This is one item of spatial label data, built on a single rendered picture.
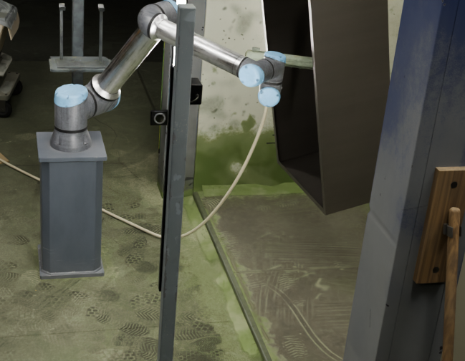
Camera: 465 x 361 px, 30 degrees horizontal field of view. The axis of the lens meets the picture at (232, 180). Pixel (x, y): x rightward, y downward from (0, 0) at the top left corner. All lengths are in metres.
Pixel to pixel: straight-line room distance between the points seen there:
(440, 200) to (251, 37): 2.97
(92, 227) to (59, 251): 0.20
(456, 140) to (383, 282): 0.39
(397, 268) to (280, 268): 2.39
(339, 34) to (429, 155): 1.84
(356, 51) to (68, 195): 1.47
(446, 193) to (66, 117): 2.39
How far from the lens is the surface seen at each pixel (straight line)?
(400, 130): 2.01
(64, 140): 4.09
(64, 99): 4.02
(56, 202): 4.15
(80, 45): 4.91
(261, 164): 5.15
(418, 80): 1.93
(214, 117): 4.95
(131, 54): 3.95
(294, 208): 5.03
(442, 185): 1.99
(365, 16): 3.79
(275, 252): 4.57
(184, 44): 2.71
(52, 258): 4.29
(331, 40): 3.74
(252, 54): 3.88
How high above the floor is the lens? 2.31
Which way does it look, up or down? 25 degrees down
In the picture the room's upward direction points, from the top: 5 degrees clockwise
